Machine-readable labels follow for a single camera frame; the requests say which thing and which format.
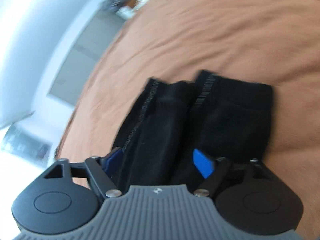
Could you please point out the grey wardrobe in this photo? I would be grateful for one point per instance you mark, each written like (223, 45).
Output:
(84, 55)

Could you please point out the black pants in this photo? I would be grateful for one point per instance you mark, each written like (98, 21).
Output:
(221, 117)

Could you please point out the orange bed blanket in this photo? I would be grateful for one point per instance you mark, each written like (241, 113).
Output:
(275, 42)

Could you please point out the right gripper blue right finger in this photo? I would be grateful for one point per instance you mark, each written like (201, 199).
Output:
(208, 165)

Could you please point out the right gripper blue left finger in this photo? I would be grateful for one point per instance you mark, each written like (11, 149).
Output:
(111, 162)

